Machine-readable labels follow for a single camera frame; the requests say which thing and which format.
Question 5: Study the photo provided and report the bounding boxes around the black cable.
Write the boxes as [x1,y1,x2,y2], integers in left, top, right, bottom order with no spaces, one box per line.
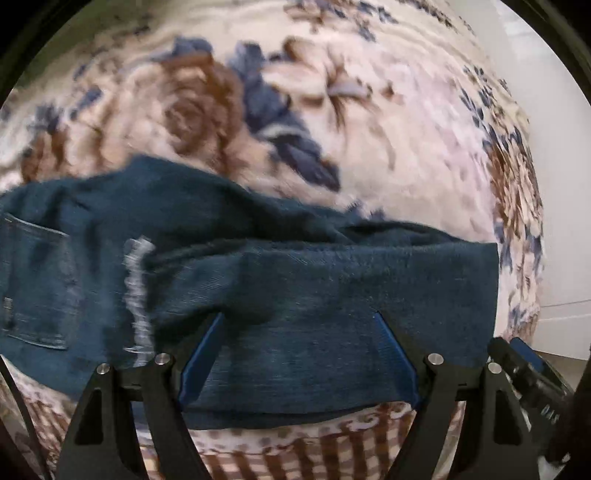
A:
[0,355,52,480]

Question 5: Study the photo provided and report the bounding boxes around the brown checked bed sheet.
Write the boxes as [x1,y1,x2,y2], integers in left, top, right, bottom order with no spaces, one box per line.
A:
[14,397,465,480]

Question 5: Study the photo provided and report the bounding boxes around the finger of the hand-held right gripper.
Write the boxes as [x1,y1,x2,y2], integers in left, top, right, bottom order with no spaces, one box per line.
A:
[488,338,526,384]
[510,337,551,372]

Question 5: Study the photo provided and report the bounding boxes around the dark blue jeans pants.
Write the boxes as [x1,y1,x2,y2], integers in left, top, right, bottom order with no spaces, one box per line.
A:
[0,154,502,431]

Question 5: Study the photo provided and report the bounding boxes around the floral quilt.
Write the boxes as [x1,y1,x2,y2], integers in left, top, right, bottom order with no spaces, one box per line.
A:
[0,0,546,462]

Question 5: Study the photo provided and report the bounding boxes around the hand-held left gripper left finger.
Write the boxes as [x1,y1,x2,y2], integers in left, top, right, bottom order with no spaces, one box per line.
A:
[55,313,227,480]

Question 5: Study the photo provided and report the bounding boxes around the white headboard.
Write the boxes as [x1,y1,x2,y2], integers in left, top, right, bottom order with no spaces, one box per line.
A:
[462,0,591,365]

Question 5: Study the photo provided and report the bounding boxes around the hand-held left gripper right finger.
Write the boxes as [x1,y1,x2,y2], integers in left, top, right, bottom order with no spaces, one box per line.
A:
[373,311,541,480]

